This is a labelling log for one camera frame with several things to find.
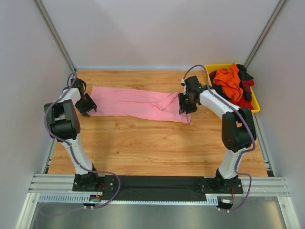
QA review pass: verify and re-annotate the pink t shirt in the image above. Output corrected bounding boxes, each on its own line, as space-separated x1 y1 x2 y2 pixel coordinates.
88 86 191 124

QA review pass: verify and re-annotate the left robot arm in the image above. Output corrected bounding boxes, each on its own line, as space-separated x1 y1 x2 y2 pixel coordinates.
44 73 101 191

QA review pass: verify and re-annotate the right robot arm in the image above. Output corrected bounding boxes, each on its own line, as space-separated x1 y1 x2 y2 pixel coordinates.
178 76 256 194

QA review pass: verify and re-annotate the yellow plastic bin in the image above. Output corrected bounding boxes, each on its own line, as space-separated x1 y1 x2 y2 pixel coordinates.
205 63 260 113

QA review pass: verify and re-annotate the orange t shirt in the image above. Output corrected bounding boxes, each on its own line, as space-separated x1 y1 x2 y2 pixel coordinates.
210 63 243 102

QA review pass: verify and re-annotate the red t shirt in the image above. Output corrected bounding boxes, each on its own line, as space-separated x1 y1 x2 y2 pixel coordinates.
234 80 254 110

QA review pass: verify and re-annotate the black t shirt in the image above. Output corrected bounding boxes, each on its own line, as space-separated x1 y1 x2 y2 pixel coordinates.
209 63 255 101

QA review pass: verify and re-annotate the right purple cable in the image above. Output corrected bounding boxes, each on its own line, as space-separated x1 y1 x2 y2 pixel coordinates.
182 64 257 213

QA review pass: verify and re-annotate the purple cable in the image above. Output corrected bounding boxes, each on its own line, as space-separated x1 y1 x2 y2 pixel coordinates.
182 64 257 213
44 71 121 203

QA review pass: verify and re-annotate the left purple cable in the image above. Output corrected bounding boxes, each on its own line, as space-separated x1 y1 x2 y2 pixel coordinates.
44 71 121 203

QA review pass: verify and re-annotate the grey slotted cable duct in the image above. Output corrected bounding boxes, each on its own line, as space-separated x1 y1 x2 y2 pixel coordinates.
37 193 233 206

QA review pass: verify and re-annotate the left corner aluminium post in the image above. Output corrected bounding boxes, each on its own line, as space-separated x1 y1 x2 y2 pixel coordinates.
33 0 77 71

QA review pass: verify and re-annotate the corner aluminium post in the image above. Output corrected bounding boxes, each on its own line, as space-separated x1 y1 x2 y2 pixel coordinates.
244 0 288 68
33 0 77 71

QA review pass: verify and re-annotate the aluminium frame rail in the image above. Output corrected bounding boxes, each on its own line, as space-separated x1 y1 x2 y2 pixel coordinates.
28 174 290 197

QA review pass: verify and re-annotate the right corner aluminium post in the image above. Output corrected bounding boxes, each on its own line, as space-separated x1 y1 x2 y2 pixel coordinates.
244 0 288 68

